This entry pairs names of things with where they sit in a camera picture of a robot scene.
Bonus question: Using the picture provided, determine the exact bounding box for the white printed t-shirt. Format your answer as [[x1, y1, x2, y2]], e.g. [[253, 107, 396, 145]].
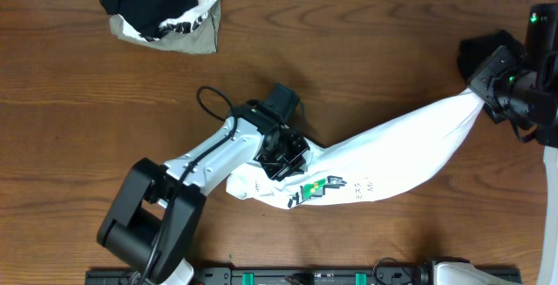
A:
[[226, 89, 483, 209]]

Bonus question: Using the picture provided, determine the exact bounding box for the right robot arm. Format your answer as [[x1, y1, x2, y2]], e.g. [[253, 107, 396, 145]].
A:
[[457, 3, 557, 284]]

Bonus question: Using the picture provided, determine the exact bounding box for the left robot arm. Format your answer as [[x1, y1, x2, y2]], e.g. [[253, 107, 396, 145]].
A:
[[97, 98, 309, 284]]

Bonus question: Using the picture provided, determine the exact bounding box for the black garment right side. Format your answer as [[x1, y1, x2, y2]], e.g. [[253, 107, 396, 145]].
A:
[[457, 30, 526, 81]]

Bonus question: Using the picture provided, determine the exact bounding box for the white black-print garment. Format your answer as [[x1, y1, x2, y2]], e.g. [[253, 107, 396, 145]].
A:
[[118, 0, 217, 42]]

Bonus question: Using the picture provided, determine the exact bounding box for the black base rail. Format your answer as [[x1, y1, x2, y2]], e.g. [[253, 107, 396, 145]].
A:
[[85, 263, 523, 285]]

